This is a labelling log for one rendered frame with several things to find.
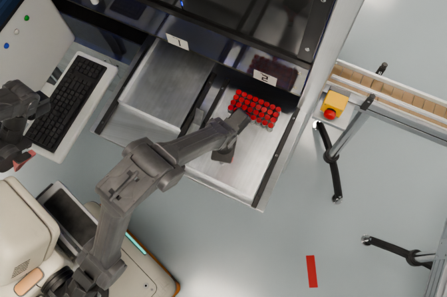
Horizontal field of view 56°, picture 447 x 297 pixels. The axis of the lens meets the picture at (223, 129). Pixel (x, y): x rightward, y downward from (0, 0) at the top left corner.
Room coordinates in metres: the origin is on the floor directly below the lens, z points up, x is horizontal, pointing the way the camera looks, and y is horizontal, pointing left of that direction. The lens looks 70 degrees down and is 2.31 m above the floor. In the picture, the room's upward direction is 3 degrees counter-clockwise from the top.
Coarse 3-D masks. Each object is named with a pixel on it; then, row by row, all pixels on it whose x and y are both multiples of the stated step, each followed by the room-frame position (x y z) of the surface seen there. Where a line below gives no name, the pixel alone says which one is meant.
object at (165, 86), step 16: (160, 48) 0.88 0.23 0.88; (176, 48) 0.87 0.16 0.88; (144, 64) 0.81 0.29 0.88; (160, 64) 0.81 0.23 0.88; (176, 64) 0.80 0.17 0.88; (192, 64) 0.80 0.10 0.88; (208, 64) 0.79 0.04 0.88; (144, 80) 0.74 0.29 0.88; (160, 80) 0.74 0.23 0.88; (176, 80) 0.73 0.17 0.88; (192, 80) 0.73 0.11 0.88; (128, 96) 0.68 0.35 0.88; (144, 96) 0.67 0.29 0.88; (160, 96) 0.67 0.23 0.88; (176, 96) 0.67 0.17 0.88; (192, 96) 0.66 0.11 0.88; (144, 112) 0.59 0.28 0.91; (160, 112) 0.60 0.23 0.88; (176, 112) 0.60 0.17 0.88; (176, 128) 0.53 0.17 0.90
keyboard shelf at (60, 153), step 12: (72, 60) 0.89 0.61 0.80; (96, 60) 0.89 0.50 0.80; (108, 72) 0.83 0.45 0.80; (48, 84) 0.79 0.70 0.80; (108, 84) 0.78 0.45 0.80; (48, 96) 0.74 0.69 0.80; (96, 96) 0.72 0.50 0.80; (84, 108) 0.67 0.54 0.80; (84, 120) 0.62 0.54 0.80; (24, 132) 0.59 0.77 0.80; (72, 132) 0.58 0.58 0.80; (60, 144) 0.53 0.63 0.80; (72, 144) 0.53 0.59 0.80; (48, 156) 0.48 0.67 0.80; (60, 156) 0.48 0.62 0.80
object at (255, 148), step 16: (224, 96) 0.65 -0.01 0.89; (224, 112) 0.59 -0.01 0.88; (256, 128) 0.52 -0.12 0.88; (240, 144) 0.46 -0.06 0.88; (256, 144) 0.46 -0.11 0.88; (272, 144) 0.45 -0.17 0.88; (192, 160) 0.41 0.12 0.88; (208, 160) 0.41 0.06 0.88; (240, 160) 0.40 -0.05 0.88; (256, 160) 0.40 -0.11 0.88; (208, 176) 0.34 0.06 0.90; (224, 176) 0.35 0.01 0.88; (240, 176) 0.34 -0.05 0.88; (256, 176) 0.34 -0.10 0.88; (240, 192) 0.28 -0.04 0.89
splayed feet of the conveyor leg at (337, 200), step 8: (320, 128) 0.78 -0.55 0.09; (328, 136) 0.72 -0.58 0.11; (328, 144) 0.67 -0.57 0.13; (328, 160) 0.58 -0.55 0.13; (336, 160) 0.58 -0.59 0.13; (336, 168) 0.53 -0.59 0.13; (336, 176) 0.49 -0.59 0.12; (336, 184) 0.45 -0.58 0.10; (336, 192) 0.41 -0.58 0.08; (336, 200) 0.38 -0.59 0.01
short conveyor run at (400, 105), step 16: (336, 64) 0.73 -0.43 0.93; (384, 64) 0.69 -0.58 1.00; (336, 80) 0.66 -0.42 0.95; (352, 80) 0.66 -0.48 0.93; (368, 80) 0.66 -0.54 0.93; (384, 80) 0.64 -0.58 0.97; (352, 96) 0.60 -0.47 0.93; (368, 96) 0.60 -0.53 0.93; (384, 96) 0.58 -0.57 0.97; (400, 96) 0.59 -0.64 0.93; (416, 96) 0.59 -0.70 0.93; (432, 96) 0.58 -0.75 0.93; (368, 112) 0.56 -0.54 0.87; (384, 112) 0.54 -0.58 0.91; (400, 112) 0.53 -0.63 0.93; (416, 112) 0.52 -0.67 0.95; (432, 112) 0.52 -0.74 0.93; (400, 128) 0.50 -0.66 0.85; (416, 128) 0.48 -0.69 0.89; (432, 128) 0.46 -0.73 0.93
